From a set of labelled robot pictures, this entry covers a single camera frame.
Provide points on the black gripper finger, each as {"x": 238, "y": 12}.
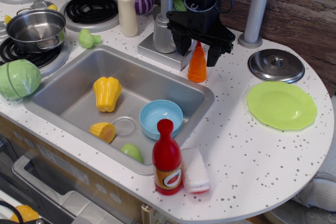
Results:
{"x": 182, "y": 40}
{"x": 214, "y": 53}

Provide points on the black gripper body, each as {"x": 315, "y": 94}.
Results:
{"x": 205, "y": 27}

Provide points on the orange toy carrot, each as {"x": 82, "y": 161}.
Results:
{"x": 197, "y": 70}

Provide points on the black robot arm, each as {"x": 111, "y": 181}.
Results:
{"x": 204, "y": 5}

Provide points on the light green plate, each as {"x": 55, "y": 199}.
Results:
{"x": 281, "y": 105}

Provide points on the silver toy faucet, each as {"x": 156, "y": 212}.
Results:
{"x": 159, "y": 46}

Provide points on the green round toy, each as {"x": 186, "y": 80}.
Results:
{"x": 179, "y": 6}

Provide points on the purple toy onion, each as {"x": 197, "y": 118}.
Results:
{"x": 143, "y": 6}

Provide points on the steel pot lid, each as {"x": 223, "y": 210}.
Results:
{"x": 276, "y": 65}

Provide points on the cream plastic bottle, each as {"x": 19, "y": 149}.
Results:
{"x": 127, "y": 17}

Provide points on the grey vertical pole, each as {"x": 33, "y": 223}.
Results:
{"x": 251, "y": 37}

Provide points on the light blue bowl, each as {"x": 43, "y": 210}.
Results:
{"x": 157, "y": 110}

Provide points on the right stove burner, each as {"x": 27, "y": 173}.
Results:
{"x": 94, "y": 15}

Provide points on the yellow toy bell pepper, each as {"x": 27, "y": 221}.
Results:
{"x": 107, "y": 92}

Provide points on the grey metal sink basin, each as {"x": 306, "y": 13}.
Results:
{"x": 66, "y": 99}

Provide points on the green toy broccoli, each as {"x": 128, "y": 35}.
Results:
{"x": 87, "y": 40}

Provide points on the red ketchup bottle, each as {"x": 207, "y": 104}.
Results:
{"x": 167, "y": 159}

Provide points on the yellow toy corn cob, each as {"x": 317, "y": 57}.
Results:
{"x": 104, "y": 131}

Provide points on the green toy fruit half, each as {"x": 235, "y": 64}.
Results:
{"x": 133, "y": 151}

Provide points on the white pink sponge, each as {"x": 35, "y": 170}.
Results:
{"x": 195, "y": 178}

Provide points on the front left stove burner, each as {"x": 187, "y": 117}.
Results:
{"x": 47, "y": 62}

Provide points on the steel cooking pot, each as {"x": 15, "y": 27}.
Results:
{"x": 37, "y": 30}

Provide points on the green toy cabbage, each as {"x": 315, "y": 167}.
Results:
{"x": 19, "y": 79}

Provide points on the yellow toy behind pot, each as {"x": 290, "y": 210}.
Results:
{"x": 7, "y": 19}

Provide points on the yellow toy on floor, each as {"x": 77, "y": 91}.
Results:
{"x": 27, "y": 213}

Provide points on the oven door handle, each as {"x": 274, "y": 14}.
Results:
{"x": 61, "y": 205}

